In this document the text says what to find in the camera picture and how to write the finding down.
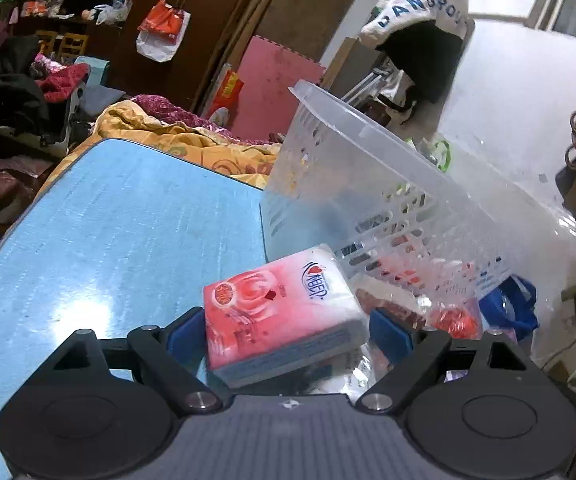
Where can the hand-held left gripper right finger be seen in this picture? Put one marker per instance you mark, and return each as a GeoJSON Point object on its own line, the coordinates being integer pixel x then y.
{"type": "Point", "coordinates": [390, 332]}

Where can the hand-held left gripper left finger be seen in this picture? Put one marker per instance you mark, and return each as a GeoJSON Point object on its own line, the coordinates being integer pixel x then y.
{"type": "Point", "coordinates": [186, 332]}

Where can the clear bag of red sweets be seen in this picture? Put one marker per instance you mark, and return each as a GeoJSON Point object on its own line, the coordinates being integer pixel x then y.
{"type": "Point", "coordinates": [455, 321]}

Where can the pink tissue pack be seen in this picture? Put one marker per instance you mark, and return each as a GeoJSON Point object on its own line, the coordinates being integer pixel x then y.
{"type": "Point", "coordinates": [268, 310]}

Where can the clear plastic basket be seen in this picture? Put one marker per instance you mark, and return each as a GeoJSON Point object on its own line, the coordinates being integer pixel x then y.
{"type": "Point", "coordinates": [368, 175]}

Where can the dark red snack packet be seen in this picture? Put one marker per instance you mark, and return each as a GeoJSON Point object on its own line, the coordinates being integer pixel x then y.
{"type": "Point", "coordinates": [388, 300]}

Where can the blue bag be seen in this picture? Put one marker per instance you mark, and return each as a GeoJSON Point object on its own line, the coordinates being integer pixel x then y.
{"type": "Point", "coordinates": [515, 305]}

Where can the green and white bag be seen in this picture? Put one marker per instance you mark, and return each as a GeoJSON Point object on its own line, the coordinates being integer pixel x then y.
{"type": "Point", "coordinates": [443, 152]}

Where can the yellow patterned blanket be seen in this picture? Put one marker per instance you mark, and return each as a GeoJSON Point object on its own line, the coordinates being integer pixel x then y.
{"type": "Point", "coordinates": [187, 135]}

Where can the magenta patterned blanket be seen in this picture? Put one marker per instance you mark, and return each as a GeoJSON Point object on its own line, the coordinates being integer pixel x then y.
{"type": "Point", "coordinates": [167, 107]}

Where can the red printed sack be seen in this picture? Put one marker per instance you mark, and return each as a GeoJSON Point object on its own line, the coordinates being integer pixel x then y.
{"type": "Point", "coordinates": [227, 87]}

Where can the grey metal poles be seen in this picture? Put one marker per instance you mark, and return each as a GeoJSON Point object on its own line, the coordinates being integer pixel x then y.
{"type": "Point", "coordinates": [363, 85]}

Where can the pink foam mat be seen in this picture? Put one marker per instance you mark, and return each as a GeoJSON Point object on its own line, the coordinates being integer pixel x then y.
{"type": "Point", "coordinates": [278, 85]}

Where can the white and black jacket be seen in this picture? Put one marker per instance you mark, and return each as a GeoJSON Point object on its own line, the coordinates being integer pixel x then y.
{"type": "Point", "coordinates": [410, 50]}

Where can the dark cloth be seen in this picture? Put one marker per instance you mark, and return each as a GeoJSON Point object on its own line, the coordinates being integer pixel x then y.
{"type": "Point", "coordinates": [15, 80]}

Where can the orange and white plastic bag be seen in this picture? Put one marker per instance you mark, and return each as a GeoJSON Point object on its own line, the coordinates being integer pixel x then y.
{"type": "Point", "coordinates": [162, 22]}

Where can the yellow crates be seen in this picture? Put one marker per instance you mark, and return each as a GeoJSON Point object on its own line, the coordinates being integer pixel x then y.
{"type": "Point", "coordinates": [65, 45]}

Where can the brown wooden wardrobe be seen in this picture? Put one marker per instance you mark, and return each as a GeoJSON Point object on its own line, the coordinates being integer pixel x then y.
{"type": "Point", "coordinates": [207, 10]}

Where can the brown wooden board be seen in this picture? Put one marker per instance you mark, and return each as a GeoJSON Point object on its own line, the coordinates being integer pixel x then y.
{"type": "Point", "coordinates": [318, 5]}

